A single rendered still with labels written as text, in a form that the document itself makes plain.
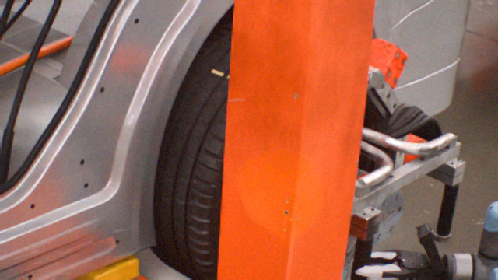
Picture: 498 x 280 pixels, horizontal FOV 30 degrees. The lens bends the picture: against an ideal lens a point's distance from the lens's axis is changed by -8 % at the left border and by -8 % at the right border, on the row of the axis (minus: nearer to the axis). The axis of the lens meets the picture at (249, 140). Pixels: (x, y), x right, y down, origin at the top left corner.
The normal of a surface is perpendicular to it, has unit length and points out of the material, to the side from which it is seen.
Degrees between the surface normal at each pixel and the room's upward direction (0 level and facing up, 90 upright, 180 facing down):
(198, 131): 58
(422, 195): 0
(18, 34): 6
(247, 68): 90
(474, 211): 0
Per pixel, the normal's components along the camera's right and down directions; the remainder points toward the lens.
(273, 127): -0.68, 0.27
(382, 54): -0.52, -0.30
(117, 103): 0.73, 0.33
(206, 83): -0.40, -0.50
